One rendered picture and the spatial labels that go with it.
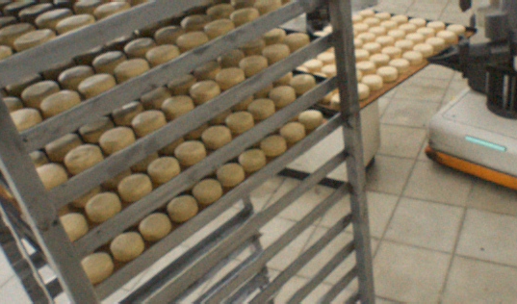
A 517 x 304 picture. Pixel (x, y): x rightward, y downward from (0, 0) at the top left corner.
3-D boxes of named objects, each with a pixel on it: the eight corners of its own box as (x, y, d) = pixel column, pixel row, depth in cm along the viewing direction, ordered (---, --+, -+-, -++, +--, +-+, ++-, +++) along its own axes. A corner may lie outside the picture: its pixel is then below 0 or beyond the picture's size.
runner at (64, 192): (333, 38, 106) (332, 23, 104) (345, 39, 104) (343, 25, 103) (26, 215, 69) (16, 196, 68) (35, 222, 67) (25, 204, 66)
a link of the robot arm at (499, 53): (514, 63, 133) (505, 59, 139) (513, 36, 131) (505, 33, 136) (486, 66, 134) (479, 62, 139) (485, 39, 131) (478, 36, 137)
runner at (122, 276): (341, 114, 115) (340, 102, 114) (351, 117, 113) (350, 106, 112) (73, 306, 78) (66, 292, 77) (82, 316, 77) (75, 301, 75)
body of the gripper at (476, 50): (461, 80, 135) (490, 76, 135) (461, 41, 130) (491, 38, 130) (453, 70, 141) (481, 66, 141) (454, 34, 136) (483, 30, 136)
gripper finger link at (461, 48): (429, 74, 134) (466, 70, 134) (428, 48, 131) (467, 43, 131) (424, 64, 140) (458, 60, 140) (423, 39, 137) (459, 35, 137)
